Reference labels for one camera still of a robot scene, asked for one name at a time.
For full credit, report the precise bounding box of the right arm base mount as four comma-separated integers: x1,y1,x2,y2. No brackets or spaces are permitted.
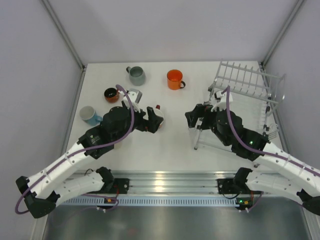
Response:
217,167,253,200

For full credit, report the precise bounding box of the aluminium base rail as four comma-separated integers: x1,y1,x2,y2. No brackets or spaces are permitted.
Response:
112,170,236,196

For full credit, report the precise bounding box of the grey ceramic mug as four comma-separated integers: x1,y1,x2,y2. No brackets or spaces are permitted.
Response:
126,66,146,86

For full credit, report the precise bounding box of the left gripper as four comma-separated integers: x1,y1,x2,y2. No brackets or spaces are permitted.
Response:
113,103,163,143

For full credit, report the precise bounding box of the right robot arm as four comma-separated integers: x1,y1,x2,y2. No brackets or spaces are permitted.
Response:
184,104,320,215

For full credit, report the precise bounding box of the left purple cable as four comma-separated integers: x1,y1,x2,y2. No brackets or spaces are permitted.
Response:
14,84,136,215

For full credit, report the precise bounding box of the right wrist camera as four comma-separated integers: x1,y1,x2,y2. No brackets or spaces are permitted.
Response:
211,90,233,112

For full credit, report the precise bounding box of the blue white mug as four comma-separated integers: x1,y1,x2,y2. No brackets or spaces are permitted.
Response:
79,106,103,126

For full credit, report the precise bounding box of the slotted cable duct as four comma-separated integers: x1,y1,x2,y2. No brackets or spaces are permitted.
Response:
62,196,239,207

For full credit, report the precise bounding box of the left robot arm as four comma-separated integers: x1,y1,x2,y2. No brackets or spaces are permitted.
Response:
15,105,164,219

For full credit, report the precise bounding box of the red floral mug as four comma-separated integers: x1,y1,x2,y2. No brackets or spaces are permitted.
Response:
153,104,165,129

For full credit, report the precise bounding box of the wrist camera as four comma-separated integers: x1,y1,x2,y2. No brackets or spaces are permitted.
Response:
120,88,143,112
211,90,233,112

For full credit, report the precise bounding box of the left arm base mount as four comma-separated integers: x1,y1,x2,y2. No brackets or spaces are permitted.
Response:
96,167,130,195

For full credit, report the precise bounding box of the small dark red cup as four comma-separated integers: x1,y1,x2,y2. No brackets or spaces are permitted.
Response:
104,87,120,104

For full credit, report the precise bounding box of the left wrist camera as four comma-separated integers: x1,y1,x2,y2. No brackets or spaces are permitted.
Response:
120,88,143,112

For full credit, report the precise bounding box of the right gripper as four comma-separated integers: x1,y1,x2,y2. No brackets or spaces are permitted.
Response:
185,103,230,147

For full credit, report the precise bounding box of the orange mug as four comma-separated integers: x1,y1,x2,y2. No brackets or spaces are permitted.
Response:
166,69,186,90

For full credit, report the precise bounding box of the metal dish rack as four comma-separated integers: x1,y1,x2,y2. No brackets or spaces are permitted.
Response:
195,61,287,150

